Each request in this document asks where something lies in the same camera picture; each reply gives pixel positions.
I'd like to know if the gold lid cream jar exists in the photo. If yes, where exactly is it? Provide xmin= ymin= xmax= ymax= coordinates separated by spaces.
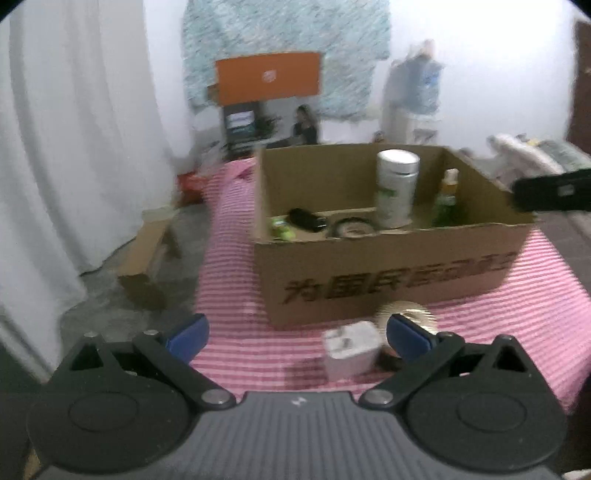
xmin=373 ymin=301 xmax=439 ymax=371

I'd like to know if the white power adapter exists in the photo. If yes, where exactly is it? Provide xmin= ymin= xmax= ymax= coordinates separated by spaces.
xmin=322 ymin=321 xmax=383 ymax=382

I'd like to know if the green dropper bottle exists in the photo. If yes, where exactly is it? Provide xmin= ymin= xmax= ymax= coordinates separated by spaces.
xmin=433 ymin=168 xmax=460 ymax=227

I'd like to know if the black electrical tape roll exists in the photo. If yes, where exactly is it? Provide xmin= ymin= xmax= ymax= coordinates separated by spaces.
xmin=328 ymin=215 xmax=377 ymax=239

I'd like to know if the green lip balm stick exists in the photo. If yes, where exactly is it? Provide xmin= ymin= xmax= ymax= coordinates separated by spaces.
xmin=270 ymin=218 xmax=296 ymax=242

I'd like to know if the white supplement bottle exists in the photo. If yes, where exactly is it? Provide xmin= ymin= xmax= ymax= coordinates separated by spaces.
xmin=376 ymin=149 xmax=420 ymax=229

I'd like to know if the black cylinder tube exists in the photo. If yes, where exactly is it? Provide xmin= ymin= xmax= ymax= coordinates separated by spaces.
xmin=287 ymin=208 xmax=328 ymax=233

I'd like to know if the brown wooden door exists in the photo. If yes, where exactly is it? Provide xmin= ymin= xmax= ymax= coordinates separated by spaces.
xmin=567 ymin=21 xmax=591 ymax=154

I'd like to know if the small wooden stool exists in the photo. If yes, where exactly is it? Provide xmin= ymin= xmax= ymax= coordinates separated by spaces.
xmin=117 ymin=218 xmax=181 ymax=311

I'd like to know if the pink checkered tablecloth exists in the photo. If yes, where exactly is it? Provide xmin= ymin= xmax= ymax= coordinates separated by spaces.
xmin=193 ymin=159 xmax=590 ymax=411

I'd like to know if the brown cardboard box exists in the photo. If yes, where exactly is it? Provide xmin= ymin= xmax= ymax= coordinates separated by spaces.
xmin=252 ymin=144 xmax=534 ymax=328

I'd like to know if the red snack bag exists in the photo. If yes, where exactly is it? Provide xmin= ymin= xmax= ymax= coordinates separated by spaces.
xmin=177 ymin=171 xmax=208 ymax=206

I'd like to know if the water dispenser with bottle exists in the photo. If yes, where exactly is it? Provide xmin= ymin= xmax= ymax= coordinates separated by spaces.
xmin=381 ymin=40 xmax=444 ymax=145

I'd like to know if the white curtain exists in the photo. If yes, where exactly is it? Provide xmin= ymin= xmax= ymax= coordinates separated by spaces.
xmin=1 ymin=1 xmax=174 ymax=380

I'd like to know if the orange Philips box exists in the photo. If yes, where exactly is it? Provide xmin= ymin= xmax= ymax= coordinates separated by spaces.
xmin=212 ymin=51 xmax=322 ymax=160

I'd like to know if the patterned blue wall cloth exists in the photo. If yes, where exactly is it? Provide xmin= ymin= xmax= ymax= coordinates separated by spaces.
xmin=181 ymin=0 xmax=391 ymax=119

